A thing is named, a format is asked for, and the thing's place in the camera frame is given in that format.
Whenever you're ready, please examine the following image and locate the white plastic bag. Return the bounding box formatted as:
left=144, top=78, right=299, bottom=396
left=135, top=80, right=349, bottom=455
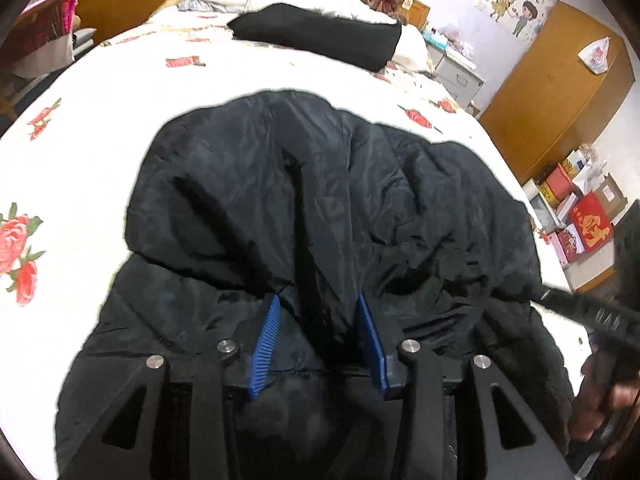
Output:
left=578, top=37, right=610, bottom=75

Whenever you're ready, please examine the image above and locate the white pillow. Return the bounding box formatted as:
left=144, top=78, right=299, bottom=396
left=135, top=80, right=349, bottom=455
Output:
left=244, top=0, right=434, bottom=73

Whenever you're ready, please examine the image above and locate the cartoon wall sticker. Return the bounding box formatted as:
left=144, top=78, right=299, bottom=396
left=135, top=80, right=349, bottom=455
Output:
left=479, top=0, right=557, bottom=44

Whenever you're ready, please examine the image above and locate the grey bedside drawer cabinet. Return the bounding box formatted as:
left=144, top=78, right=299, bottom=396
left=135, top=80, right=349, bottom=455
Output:
left=426, top=44, right=485, bottom=107

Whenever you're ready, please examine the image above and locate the black puffer jacket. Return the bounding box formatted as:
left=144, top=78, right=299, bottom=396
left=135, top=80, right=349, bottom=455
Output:
left=55, top=91, right=573, bottom=479

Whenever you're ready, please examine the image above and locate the red gift box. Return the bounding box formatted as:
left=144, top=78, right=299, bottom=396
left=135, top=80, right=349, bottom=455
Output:
left=570, top=192, right=614, bottom=254

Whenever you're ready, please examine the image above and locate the folded black garment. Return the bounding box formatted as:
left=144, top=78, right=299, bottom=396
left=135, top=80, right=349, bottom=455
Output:
left=228, top=3, right=402, bottom=72

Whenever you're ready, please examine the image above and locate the person right hand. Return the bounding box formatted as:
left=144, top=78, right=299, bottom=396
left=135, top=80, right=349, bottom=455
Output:
left=568, top=353, right=639, bottom=460

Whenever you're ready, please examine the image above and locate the wooden chair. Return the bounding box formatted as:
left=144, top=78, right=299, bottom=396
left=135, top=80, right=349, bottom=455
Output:
left=1, top=0, right=77, bottom=117

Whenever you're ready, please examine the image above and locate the white floral bed quilt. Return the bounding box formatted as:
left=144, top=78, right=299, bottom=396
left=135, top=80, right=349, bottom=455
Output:
left=1, top=11, right=585, bottom=479

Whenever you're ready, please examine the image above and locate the right wooden wardrobe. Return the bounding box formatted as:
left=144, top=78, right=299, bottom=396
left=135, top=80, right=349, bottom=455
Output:
left=480, top=2, right=634, bottom=183

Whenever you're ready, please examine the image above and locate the pink storage box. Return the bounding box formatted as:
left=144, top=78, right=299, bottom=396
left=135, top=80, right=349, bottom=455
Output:
left=548, top=229, right=585, bottom=268

